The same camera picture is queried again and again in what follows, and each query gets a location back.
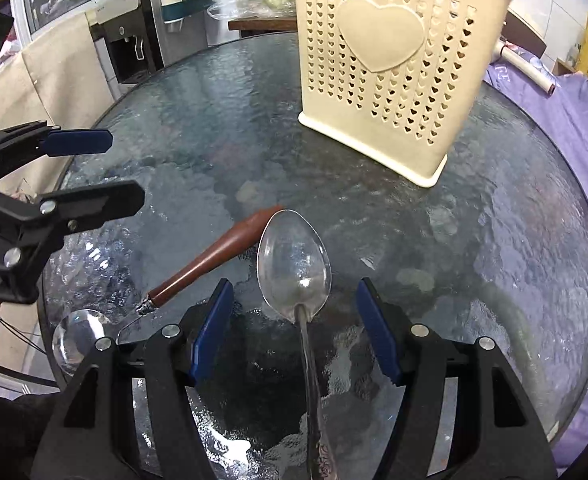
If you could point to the cling film roll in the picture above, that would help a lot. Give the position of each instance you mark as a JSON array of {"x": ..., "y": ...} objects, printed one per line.
[{"x": 526, "y": 67}]

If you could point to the grey water dispenser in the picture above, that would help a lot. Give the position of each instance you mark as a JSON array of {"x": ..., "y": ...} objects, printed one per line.
[{"x": 123, "y": 45}]

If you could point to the beige cloth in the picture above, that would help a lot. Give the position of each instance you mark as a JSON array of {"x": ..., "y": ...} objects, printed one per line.
[{"x": 48, "y": 75}]

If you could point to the wooden counter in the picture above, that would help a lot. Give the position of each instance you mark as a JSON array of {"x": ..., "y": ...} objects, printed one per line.
[{"x": 264, "y": 24}]

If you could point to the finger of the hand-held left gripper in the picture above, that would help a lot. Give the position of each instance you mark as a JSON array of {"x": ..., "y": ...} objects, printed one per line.
[
  {"x": 98, "y": 200},
  {"x": 78, "y": 142}
]

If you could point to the purple floral cloth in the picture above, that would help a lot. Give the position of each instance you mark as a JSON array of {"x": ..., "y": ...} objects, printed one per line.
[{"x": 574, "y": 125}]

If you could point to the beige plastic cutlery holder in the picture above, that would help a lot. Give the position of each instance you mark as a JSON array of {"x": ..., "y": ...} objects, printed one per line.
[{"x": 389, "y": 85}]

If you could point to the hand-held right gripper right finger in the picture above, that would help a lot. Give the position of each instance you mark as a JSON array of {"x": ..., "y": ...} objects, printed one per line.
[{"x": 379, "y": 330}]

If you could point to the white and brown rice cooker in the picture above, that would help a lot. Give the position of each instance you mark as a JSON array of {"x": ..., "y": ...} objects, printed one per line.
[{"x": 524, "y": 32}]

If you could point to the clear plastic spoon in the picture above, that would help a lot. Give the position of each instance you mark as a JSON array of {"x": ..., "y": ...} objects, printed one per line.
[
  {"x": 76, "y": 340},
  {"x": 294, "y": 260}
]

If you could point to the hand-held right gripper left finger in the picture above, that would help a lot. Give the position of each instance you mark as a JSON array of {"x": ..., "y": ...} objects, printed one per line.
[{"x": 211, "y": 330}]

